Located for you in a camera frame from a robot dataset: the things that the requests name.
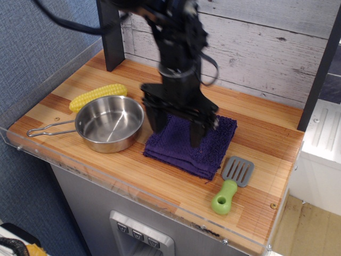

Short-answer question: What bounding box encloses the black braided hose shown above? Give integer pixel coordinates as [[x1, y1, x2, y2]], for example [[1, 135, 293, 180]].
[[0, 237, 29, 256]]

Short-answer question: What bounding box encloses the yellow toy corn cob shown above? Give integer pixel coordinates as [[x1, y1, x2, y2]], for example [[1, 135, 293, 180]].
[[69, 83, 128, 113]]

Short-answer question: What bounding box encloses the dark right upright post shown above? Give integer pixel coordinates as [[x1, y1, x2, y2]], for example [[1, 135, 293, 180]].
[[297, 7, 340, 132]]

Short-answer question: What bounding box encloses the small metal pot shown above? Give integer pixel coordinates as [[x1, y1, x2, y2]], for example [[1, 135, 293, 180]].
[[27, 95, 144, 154]]

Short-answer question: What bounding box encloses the grey toy fridge cabinet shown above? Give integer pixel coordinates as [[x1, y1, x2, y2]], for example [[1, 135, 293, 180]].
[[52, 165, 244, 255]]

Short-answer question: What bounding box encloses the grey spatula green handle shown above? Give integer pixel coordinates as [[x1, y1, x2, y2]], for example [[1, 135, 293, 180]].
[[211, 156, 255, 215]]

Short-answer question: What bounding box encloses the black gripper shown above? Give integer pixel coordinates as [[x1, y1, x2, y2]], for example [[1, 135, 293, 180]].
[[141, 73, 218, 148]]

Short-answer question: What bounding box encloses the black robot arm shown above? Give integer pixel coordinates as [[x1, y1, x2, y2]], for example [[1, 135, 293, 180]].
[[110, 1, 218, 148]]

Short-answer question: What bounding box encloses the yellow object bottom left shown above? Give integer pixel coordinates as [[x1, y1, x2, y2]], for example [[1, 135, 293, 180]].
[[26, 244, 48, 256]]

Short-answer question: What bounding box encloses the silver dispenser button panel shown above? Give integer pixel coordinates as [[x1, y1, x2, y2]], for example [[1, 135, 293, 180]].
[[109, 210, 175, 255]]

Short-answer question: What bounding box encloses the dark upright post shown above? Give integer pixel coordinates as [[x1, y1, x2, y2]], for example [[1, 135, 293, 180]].
[[297, 7, 340, 132], [96, 0, 125, 71]]

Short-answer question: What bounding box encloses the dark left upright post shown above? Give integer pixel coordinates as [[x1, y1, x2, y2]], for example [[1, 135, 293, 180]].
[[96, 0, 125, 71]]

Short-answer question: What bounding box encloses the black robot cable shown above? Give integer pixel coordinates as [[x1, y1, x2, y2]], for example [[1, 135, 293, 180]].
[[33, 0, 107, 35]]

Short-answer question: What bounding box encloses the purple towel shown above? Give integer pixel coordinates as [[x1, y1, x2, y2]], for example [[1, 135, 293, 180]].
[[143, 115, 237, 180]]

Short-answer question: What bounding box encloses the white side appliance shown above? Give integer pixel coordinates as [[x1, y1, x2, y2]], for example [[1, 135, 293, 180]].
[[289, 100, 340, 215]]

